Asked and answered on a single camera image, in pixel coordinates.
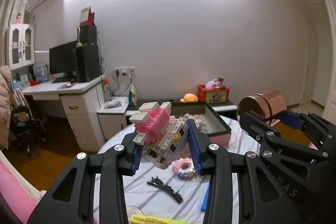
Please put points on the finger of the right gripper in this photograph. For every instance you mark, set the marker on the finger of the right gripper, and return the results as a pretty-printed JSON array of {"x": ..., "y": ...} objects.
[
  {"x": 260, "y": 126},
  {"x": 319, "y": 131}
]

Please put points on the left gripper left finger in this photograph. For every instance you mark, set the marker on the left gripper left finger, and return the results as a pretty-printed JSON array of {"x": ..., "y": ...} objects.
[{"x": 87, "y": 179}]

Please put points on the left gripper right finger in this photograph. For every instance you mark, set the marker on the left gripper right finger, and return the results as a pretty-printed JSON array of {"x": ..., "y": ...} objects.
[{"x": 261, "y": 198}]

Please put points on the rose gold cylinder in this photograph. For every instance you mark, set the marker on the rose gold cylinder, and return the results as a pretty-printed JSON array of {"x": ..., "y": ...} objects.
[{"x": 266, "y": 104}]

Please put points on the black hair clip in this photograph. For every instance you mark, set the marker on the black hair clip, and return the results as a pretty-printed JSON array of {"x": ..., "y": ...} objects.
[{"x": 158, "y": 183}]

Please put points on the pink white block figure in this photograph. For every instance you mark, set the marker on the pink white block figure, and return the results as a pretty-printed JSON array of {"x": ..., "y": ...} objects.
[{"x": 162, "y": 135}]

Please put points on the yellow highlighter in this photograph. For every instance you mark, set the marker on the yellow highlighter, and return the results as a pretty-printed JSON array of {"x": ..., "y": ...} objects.
[{"x": 141, "y": 219}]

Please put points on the pink block donut figure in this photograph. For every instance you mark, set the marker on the pink block donut figure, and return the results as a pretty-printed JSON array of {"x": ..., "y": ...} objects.
[{"x": 183, "y": 168}]

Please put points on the pink pig figurine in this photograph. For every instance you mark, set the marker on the pink pig figurine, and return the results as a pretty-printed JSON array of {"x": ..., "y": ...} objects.
[{"x": 201, "y": 126}]

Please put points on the white low side table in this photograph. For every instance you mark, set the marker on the white low side table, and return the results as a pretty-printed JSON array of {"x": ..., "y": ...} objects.
[{"x": 113, "y": 120}]

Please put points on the pink black storage box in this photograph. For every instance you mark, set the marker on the pink black storage box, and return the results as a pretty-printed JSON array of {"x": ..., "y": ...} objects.
[{"x": 218, "y": 131}]

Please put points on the snack bag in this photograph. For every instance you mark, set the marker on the snack bag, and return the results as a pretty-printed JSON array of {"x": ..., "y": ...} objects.
[{"x": 132, "y": 96}]

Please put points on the red toy box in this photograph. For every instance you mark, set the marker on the red toy box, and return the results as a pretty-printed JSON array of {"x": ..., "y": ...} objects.
[{"x": 213, "y": 96}]

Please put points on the white desk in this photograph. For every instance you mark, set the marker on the white desk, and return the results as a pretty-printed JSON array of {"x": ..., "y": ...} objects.
[{"x": 80, "y": 102}]

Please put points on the red cap bottle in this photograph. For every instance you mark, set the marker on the red cap bottle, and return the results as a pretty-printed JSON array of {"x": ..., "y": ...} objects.
[{"x": 106, "y": 89}]

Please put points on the pink plush toy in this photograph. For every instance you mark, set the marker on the pink plush toy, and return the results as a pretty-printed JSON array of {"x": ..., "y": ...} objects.
[{"x": 211, "y": 85}]

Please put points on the orange octopus plush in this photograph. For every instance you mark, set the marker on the orange octopus plush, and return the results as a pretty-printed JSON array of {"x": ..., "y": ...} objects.
[{"x": 188, "y": 98}]

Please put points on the black computer tower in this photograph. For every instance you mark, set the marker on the black computer tower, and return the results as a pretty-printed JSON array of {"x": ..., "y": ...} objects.
[{"x": 87, "y": 63}]

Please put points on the pink quilt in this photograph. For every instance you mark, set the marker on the pink quilt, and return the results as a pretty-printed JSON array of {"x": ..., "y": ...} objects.
[{"x": 19, "y": 194}]

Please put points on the black computer monitor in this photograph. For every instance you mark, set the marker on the black computer monitor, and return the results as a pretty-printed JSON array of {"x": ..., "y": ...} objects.
[{"x": 62, "y": 60}]

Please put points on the black speaker box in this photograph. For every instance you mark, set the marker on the black speaker box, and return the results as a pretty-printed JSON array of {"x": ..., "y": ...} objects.
[{"x": 88, "y": 34}]

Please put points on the red desk calendar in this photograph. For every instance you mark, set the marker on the red desk calendar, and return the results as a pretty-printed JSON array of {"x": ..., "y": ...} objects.
[{"x": 86, "y": 16}]

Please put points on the white glass door cabinet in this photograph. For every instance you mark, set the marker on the white glass door cabinet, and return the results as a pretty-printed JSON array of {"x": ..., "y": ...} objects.
[{"x": 20, "y": 46}]

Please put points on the pink doll on cabinet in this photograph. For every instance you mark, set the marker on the pink doll on cabinet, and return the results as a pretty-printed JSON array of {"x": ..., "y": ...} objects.
[{"x": 18, "y": 18}]

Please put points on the beige curtain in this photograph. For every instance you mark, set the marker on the beige curtain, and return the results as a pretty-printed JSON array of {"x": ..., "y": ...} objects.
[{"x": 9, "y": 11}]

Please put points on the wall power outlet strip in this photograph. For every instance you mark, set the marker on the wall power outlet strip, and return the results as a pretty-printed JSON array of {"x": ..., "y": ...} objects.
[{"x": 124, "y": 71}]

